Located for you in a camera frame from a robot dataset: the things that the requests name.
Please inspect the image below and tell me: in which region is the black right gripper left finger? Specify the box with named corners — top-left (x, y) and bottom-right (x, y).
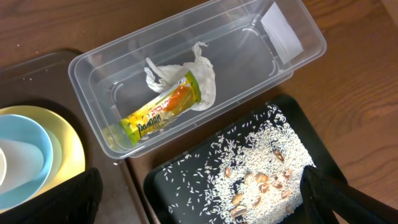
top-left (1, 167), bottom-right (103, 224)

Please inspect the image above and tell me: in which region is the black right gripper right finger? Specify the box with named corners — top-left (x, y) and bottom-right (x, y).
top-left (300, 166), bottom-right (397, 224)

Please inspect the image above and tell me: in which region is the yellow plate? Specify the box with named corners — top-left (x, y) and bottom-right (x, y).
top-left (1, 105), bottom-right (85, 198)

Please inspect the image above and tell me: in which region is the white cup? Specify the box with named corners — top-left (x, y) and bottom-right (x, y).
top-left (1, 139), bottom-right (44, 194)

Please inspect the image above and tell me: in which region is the rice pile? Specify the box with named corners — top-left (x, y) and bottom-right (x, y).
top-left (161, 104), bottom-right (317, 224)

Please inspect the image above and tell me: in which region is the light blue small plate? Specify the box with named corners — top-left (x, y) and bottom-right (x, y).
top-left (1, 114), bottom-right (53, 210)

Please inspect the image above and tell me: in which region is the green orange snack wrapper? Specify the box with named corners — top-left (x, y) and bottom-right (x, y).
top-left (119, 71), bottom-right (201, 144)

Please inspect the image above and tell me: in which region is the white napkin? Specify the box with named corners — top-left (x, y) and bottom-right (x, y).
top-left (144, 42), bottom-right (216, 111)

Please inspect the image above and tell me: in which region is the black waste tray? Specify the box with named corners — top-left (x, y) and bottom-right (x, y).
top-left (142, 94), bottom-right (348, 224)

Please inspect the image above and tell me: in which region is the dark brown serving tray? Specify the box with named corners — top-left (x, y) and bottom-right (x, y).
top-left (1, 50), bottom-right (148, 223)

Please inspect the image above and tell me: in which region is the clear plastic bin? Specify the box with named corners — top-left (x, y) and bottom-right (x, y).
top-left (68, 0), bottom-right (326, 159)

